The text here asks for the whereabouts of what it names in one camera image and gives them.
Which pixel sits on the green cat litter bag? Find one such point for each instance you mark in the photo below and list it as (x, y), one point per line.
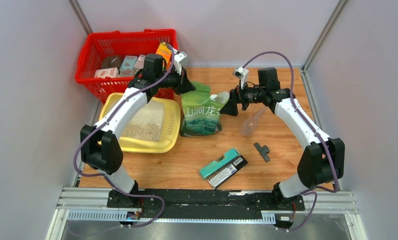
(201, 111)

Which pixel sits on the yellow green sponge pack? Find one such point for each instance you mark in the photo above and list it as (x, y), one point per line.
(165, 52)

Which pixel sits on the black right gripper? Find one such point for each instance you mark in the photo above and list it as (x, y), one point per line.
(236, 96)

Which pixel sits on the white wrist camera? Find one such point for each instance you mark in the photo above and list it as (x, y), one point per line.
(242, 74)
(180, 59)

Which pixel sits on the black bag sealing clip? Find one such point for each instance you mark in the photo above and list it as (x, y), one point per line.
(263, 151)

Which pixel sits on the clear plastic litter scoop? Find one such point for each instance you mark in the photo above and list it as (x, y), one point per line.
(251, 124)

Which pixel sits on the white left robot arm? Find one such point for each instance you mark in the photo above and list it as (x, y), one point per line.
(100, 148)

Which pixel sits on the yellow litter box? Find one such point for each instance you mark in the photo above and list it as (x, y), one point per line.
(154, 129)

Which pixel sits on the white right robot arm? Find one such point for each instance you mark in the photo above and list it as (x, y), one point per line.
(322, 159)

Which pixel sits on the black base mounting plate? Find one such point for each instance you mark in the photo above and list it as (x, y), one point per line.
(202, 204)

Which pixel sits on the black RAM stick package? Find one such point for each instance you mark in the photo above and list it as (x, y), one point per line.
(227, 171)

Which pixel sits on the pink white small box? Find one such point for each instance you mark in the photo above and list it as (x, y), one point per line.
(139, 64)

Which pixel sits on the white red small box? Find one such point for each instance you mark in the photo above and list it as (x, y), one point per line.
(107, 73)

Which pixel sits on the teal small box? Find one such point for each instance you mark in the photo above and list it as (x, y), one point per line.
(128, 63)

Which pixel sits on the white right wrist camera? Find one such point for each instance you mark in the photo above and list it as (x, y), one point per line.
(242, 74)

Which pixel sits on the brown round lid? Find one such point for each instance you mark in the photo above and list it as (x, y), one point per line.
(112, 61)

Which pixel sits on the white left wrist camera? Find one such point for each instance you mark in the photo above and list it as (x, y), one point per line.
(180, 59)

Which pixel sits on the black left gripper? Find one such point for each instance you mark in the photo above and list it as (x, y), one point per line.
(183, 85)

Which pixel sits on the aluminium frame rail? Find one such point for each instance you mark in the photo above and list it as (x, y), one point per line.
(336, 13)

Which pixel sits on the teal spirit level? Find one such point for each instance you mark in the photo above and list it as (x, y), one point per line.
(219, 163)

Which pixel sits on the red plastic shopping basket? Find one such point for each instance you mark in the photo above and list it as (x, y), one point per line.
(102, 44)

